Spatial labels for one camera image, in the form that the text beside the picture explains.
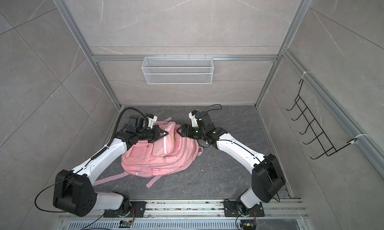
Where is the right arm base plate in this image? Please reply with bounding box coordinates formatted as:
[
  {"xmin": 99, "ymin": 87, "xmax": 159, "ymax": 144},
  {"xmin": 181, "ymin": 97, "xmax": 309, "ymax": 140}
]
[{"xmin": 223, "ymin": 199, "xmax": 265, "ymax": 217}]

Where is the white wire mesh basket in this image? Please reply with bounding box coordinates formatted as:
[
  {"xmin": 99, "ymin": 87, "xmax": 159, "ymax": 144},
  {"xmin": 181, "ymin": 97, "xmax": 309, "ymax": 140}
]
[{"xmin": 142, "ymin": 57, "xmax": 214, "ymax": 85}]

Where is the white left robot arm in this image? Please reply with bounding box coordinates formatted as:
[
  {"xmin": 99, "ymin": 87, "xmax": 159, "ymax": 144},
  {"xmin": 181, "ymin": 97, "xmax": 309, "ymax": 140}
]
[{"xmin": 51, "ymin": 107, "xmax": 169, "ymax": 217}]

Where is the pink student backpack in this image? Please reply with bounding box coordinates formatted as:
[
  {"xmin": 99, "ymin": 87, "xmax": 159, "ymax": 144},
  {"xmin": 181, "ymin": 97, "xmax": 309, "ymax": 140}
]
[{"xmin": 93, "ymin": 118, "xmax": 203, "ymax": 188}]

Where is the black wire hook rack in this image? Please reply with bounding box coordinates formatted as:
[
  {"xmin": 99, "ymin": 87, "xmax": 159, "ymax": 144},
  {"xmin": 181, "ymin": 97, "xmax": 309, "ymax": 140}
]
[{"xmin": 286, "ymin": 79, "xmax": 368, "ymax": 160}]

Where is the aluminium mounting rail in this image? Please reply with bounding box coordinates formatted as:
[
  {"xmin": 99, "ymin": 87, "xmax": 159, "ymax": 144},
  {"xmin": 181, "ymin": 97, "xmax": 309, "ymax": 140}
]
[{"xmin": 59, "ymin": 199, "xmax": 310, "ymax": 221}]

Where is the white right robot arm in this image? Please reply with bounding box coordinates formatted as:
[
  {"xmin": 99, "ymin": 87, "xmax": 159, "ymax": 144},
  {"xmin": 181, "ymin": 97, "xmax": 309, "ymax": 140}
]
[{"xmin": 177, "ymin": 111, "xmax": 286, "ymax": 216}]

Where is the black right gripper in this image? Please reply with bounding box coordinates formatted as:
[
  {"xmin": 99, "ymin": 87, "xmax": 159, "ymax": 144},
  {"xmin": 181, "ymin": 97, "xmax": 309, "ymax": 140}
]
[{"xmin": 176, "ymin": 123, "xmax": 207, "ymax": 139}]

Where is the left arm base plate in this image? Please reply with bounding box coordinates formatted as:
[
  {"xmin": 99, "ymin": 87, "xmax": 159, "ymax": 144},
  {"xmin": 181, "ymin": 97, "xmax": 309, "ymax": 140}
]
[{"xmin": 103, "ymin": 201, "xmax": 147, "ymax": 218}]

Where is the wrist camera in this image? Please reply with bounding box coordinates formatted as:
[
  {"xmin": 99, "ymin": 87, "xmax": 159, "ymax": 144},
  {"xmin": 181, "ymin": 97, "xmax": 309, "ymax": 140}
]
[
  {"xmin": 189, "ymin": 110, "xmax": 200, "ymax": 128},
  {"xmin": 146, "ymin": 114, "xmax": 158, "ymax": 129}
]

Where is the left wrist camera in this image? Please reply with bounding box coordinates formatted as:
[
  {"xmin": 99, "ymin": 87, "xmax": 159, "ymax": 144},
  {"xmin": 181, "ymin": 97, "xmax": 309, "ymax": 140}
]
[{"xmin": 146, "ymin": 114, "xmax": 158, "ymax": 129}]

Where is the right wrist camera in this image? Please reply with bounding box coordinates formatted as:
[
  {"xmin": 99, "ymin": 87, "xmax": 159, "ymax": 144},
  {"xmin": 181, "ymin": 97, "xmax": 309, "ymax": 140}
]
[{"xmin": 189, "ymin": 110, "xmax": 200, "ymax": 128}]

